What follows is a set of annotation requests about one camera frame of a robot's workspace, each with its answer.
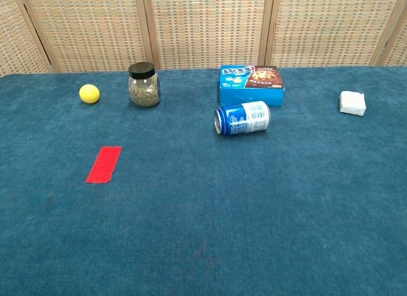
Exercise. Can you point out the red rectangle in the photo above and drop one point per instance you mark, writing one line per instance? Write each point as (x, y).
(104, 164)

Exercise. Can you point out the blue and white can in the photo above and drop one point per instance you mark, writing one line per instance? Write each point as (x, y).
(243, 118)

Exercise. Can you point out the blue table cloth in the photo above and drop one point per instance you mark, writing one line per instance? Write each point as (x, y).
(203, 197)

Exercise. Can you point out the blue cookie box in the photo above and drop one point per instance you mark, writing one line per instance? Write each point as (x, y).
(251, 86)

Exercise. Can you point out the glass jar with black lid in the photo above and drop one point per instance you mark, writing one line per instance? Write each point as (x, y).
(143, 87)

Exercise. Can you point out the woven folding screen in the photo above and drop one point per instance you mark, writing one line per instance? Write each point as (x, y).
(203, 28)

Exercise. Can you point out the yellow ball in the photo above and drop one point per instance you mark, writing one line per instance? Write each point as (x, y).
(89, 93)

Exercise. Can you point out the white tissue pack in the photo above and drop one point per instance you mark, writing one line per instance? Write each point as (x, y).
(352, 102)

